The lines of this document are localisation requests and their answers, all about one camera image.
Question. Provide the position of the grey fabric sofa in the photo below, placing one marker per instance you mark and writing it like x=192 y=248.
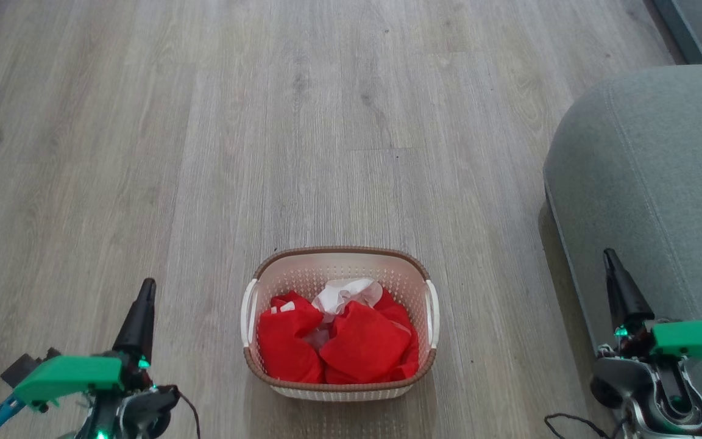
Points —
x=649 y=183

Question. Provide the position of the white laundry basket brown rim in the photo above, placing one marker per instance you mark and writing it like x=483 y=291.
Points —
x=302 y=274

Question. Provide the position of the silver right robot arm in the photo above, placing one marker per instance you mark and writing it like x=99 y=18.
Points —
x=662 y=390

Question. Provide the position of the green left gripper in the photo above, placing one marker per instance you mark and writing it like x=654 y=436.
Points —
x=70 y=373

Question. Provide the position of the red clothes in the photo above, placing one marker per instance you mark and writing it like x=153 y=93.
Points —
x=363 y=344

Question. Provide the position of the white cloth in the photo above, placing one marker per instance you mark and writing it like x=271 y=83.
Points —
x=342 y=294

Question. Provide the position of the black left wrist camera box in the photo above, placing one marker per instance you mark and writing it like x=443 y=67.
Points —
x=19 y=369

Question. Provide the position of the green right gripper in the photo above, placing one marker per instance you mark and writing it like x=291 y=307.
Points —
x=695 y=341

